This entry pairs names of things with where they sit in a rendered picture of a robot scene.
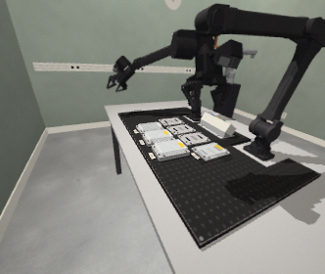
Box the white operator panel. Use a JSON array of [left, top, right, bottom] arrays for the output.
[[198, 113, 237, 139]]

